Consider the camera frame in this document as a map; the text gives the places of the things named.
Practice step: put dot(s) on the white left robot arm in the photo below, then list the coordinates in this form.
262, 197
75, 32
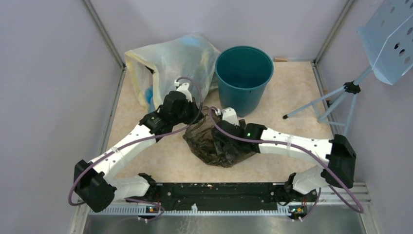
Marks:
95, 182

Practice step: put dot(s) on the light blue tripod stand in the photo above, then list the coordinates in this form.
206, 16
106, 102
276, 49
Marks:
333, 99

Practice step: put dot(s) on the teal plastic trash bin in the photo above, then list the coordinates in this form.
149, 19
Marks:
243, 73

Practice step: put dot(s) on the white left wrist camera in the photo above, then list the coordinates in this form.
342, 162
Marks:
184, 89

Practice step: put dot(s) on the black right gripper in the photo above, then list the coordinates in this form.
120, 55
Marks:
218, 145

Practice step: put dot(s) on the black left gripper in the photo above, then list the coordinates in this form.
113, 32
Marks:
194, 108

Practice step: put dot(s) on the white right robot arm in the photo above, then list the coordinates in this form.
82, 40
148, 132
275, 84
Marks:
333, 159

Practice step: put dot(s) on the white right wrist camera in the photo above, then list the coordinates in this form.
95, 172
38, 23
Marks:
229, 115

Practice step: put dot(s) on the white translucent trash bag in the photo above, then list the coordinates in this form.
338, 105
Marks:
154, 68

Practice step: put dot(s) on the perforated light blue metal panel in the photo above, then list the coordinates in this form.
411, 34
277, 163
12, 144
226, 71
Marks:
388, 40

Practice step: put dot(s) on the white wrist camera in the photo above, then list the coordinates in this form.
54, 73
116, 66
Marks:
229, 115
184, 89

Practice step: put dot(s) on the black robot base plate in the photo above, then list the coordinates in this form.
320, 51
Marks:
225, 197

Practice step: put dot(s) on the black plastic trash bag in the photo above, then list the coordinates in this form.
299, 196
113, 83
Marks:
200, 140

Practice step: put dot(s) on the small wooden block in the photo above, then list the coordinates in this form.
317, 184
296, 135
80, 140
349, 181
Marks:
280, 59

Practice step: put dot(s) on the white slotted cable duct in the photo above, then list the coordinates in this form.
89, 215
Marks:
149, 210

